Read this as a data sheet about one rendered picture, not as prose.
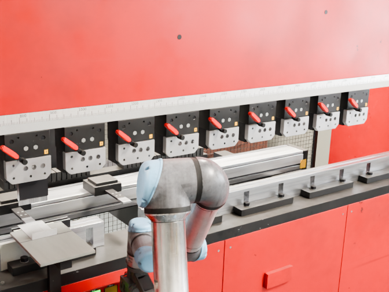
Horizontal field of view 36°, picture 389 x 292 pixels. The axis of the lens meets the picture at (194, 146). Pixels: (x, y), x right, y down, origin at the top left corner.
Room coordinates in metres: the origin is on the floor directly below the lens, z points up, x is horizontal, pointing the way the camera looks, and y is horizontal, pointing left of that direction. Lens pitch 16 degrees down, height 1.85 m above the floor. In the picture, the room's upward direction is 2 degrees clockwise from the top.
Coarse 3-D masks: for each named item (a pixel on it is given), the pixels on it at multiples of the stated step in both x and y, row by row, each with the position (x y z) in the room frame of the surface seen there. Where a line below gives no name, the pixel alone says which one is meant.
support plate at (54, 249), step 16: (48, 224) 1.90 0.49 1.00; (64, 224) 1.91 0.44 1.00; (16, 240) 1.78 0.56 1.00; (32, 240) 1.77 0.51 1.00; (48, 240) 1.78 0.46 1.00; (64, 240) 1.78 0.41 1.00; (80, 240) 1.79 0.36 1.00; (32, 256) 1.67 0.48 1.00; (48, 256) 1.67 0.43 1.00; (64, 256) 1.67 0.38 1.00; (80, 256) 1.69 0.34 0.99
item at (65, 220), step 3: (66, 216) 1.98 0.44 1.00; (54, 219) 1.95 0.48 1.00; (57, 219) 1.95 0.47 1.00; (60, 219) 1.96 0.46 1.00; (63, 219) 1.96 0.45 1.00; (66, 219) 1.95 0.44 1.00; (69, 219) 1.96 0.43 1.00; (45, 222) 1.93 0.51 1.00; (48, 222) 1.93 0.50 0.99; (54, 222) 1.92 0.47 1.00; (63, 222) 1.94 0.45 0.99; (66, 222) 1.95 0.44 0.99; (69, 222) 1.96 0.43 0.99; (66, 225) 1.95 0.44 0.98; (69, 225) 1.96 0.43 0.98; (12, 228) 1.86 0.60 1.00; (15, 228) 1.86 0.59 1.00; (18, 228) 1.87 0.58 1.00; (12, 231) 1.86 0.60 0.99
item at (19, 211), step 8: (8, 192) 2.10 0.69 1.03; (16, 192) 2.10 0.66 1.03; (0, 200) 2.02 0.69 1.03; (8, 200) 2.03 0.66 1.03; (16, 200) 2.04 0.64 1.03; (0, 208) 2.00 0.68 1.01; (8, 208) 2.02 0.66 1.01; (16, 208) 2.03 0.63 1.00; (24, 208) 2.05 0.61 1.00; (24, 216) 1.95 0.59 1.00
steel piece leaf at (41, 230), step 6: (42, 222) 1.91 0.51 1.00; (24, 228) 1.86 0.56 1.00; (30, 228) 1.86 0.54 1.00; (36, 228) 1.86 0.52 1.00; (42, 228) 1.86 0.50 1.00; (48, 228) 1.87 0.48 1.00; (54, 228) 1.82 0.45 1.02; (30, 234) 1.82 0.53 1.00; (36, 234) 1.79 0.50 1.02; (42, 234) 1.80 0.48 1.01; (48, 234) 1.81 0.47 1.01; (54, 234) 1.82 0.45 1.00
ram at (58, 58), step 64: (0, 0) 1.81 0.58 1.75; (64, 0) 1.93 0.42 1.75; (128, 0) 2.06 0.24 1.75; (192, 0) 2.22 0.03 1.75; (256, 0) 2.40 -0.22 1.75; (320, 0) 2.61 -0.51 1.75; (384, 0) 2.85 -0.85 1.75; (0, 64) 1.80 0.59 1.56; (64, 64) 1.93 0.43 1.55; (128, 64) 2.06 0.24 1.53; (192, 64) 2.22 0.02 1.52; (256, 64) 2.41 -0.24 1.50; (320, 64) 2.63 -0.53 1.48; (384, 64) 2.89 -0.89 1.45; (0, 128) 1.80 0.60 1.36
